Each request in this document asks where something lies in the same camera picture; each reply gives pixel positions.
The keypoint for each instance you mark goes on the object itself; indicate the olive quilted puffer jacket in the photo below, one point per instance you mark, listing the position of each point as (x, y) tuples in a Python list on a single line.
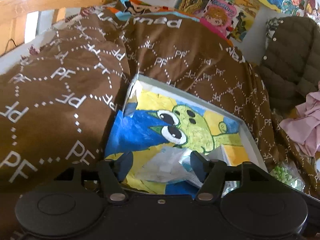
[(290, 65)]

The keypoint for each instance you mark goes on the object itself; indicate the pink crumpled cloth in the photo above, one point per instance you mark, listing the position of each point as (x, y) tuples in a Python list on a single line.
[(304, 130)]

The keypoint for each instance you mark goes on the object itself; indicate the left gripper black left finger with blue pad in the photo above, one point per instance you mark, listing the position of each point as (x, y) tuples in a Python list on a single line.
[(111, 174)]

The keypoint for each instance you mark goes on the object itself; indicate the white plastic tissue packet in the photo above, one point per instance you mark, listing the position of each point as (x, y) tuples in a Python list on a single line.
[(170, 165)]

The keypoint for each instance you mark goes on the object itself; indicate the red haired girl painting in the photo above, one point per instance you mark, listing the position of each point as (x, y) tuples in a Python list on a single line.
[(293, 7)]

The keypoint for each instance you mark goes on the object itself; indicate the bag of green pellets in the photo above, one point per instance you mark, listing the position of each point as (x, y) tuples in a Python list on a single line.
[(288, 174)]

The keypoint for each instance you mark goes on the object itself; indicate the pink anime girl poster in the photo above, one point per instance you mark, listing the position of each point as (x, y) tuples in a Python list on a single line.
[(220, 16)]

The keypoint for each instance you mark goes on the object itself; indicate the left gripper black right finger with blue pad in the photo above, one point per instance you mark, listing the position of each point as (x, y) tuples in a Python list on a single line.
[(212, 174)]

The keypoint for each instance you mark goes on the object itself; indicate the grey box with painted lining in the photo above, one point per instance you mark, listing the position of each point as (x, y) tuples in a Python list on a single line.
[(155, 115)]

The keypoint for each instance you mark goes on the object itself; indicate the brown PF patterned duvet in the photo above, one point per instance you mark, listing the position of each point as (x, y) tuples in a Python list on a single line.
[(59, 103)]

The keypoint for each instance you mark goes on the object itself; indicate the rightmost cartoon wall painting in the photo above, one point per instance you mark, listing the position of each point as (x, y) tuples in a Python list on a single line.
[(312, 11)]

